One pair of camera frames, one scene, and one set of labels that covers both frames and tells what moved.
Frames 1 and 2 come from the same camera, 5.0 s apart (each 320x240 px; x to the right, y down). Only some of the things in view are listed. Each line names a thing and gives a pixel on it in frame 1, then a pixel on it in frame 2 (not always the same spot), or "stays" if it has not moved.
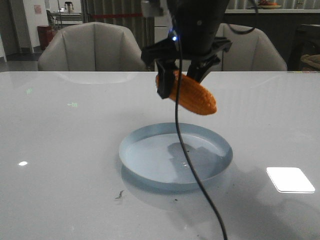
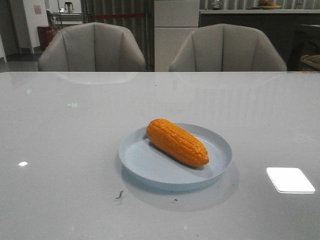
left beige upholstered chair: [92, 46] stays
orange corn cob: [193, 96] -> [177, 142]
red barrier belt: [118, 15] stays
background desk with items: [69, 17] stays
